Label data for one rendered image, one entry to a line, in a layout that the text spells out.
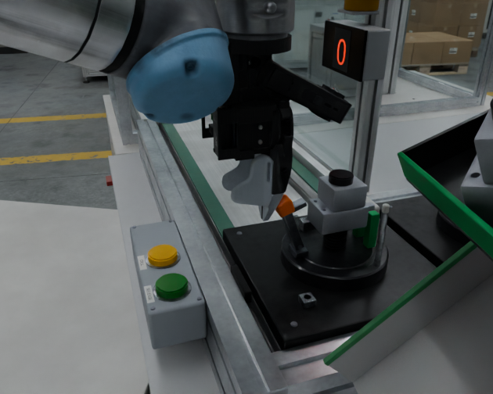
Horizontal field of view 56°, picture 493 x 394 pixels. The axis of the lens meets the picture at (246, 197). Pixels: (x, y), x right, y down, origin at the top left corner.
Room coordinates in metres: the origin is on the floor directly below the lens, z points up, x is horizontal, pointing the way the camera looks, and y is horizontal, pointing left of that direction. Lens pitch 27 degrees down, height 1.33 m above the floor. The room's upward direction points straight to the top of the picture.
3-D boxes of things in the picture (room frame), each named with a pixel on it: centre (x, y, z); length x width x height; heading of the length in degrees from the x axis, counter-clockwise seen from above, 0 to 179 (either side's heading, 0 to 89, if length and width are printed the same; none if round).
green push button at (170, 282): (0.46, 0.09, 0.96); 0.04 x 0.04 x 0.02
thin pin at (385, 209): (0.48, -0.16, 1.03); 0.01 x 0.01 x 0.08
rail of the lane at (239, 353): (0.73, 0.12, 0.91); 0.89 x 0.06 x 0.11; 18
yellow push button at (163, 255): (0.53, 0.11, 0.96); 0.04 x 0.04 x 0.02
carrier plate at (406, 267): (0.52, -0.12, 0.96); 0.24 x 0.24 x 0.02; 18
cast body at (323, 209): (0.52, -0.13, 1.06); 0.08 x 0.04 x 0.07; 108
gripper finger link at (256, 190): (0.47, -0.01, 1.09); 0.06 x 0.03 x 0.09; 108
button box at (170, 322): (0.53, 0.11, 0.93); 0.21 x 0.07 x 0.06; 18
